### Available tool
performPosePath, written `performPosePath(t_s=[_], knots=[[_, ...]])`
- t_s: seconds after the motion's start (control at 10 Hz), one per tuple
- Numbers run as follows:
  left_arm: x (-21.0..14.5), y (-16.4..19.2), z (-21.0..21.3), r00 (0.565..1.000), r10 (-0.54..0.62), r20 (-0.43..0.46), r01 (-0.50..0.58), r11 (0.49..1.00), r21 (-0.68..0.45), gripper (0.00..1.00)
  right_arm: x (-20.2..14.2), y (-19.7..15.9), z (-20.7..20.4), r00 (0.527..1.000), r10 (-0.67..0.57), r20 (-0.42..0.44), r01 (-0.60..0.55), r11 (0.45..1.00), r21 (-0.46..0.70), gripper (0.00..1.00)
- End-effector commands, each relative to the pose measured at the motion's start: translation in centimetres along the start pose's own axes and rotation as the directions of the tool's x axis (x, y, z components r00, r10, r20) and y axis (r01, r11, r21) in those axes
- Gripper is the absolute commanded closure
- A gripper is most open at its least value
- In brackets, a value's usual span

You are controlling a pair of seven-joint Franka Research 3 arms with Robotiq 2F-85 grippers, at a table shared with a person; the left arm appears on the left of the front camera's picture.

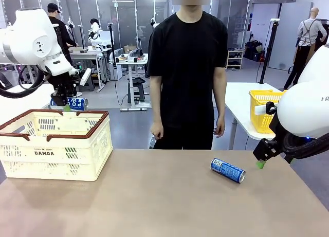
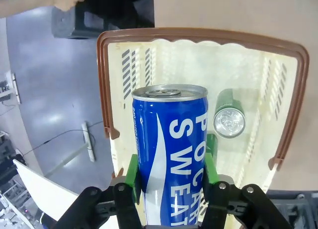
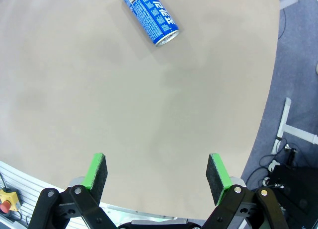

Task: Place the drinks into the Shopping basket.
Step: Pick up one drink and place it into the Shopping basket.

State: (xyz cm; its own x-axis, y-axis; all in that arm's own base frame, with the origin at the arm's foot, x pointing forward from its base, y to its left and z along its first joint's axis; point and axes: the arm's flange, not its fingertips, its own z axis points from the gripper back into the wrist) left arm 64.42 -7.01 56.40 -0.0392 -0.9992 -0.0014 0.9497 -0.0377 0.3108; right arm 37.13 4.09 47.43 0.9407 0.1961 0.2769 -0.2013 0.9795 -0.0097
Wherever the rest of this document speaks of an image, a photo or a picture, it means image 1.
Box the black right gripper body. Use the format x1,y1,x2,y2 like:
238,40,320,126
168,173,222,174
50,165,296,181
252,138,281,162

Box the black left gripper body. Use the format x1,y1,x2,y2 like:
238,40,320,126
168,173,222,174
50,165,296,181
50,76,78,107

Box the person's right forearm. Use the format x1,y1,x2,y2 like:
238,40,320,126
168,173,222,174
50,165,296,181
150,93,165,124

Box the person's left forearm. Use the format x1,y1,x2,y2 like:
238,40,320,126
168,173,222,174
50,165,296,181
214,92,227,119

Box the yellow plastic basket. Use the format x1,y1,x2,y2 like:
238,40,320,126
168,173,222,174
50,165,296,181
248,89,286,134

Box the person's left hand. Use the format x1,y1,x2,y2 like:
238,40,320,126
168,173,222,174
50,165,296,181
213,117,227,139

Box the person's right hand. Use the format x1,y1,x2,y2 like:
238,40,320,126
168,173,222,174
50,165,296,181
150,121,165,140

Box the white work table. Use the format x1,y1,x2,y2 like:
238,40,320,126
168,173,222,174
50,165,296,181
0,83,56,117

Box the grey background desk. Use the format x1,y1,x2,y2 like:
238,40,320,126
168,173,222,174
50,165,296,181
69,45,111,90

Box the background person with black cap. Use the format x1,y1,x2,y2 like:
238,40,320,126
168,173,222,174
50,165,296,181
47,2,78,68

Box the white side table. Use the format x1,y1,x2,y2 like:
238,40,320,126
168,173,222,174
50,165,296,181
225,82,286,150

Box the black step stool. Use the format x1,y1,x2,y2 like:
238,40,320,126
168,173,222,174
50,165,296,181
126,77,147,105

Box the white standing desk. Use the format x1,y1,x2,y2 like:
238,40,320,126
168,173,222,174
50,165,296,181
115,48,150,112

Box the white shoe rack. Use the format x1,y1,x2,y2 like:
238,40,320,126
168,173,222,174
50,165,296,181
226,49,244,70

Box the pile of black bags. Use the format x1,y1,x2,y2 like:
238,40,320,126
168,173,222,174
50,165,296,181
244,40,265,62

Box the person in black t-shirt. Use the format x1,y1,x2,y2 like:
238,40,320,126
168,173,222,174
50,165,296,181
147,0,229,150

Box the mannequin with grey apron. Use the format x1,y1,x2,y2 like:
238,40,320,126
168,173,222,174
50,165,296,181
284,7,329,90

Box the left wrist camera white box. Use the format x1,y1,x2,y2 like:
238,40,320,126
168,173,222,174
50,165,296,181
79,67,93,86

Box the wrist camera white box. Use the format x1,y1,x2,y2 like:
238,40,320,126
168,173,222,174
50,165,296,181
254,102,279,116
79,67,93,86

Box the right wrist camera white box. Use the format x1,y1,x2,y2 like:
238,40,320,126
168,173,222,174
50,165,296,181
254,102,279,116

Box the right arm black cable bundle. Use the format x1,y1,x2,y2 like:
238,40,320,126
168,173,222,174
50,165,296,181
281,132,329,163

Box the arm black cable bundle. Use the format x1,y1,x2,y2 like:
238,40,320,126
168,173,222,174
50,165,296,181
0,64,52,99
281,132,329,163

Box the left arm black cable bundle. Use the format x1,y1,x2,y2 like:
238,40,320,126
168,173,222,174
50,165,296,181
0,64,52,99

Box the cream shopping basket brown handles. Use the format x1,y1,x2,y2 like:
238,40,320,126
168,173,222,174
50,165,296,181
0,109,114,182

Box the thin black camera stand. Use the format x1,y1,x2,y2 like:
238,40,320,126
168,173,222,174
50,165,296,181
107,22,118,81

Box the black tripod pole with camera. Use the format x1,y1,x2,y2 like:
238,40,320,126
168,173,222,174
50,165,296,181
259,19,281,84

